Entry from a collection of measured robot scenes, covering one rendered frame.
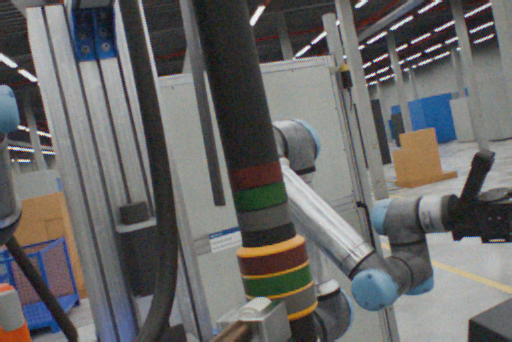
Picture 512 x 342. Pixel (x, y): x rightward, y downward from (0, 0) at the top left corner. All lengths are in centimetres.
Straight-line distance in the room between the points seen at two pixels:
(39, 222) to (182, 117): 628
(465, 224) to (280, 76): 157
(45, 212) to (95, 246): 711
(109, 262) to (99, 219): 10
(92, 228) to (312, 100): 155
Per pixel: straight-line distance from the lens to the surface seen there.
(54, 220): 835
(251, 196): 31
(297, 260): 32
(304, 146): 122
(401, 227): 110
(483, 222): 103
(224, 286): 231
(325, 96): 260
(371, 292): 99
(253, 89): 32
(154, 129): 25
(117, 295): 124
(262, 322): 29
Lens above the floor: 164
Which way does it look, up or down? 3 degrees down
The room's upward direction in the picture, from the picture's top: 12 degrees counter-clockwise
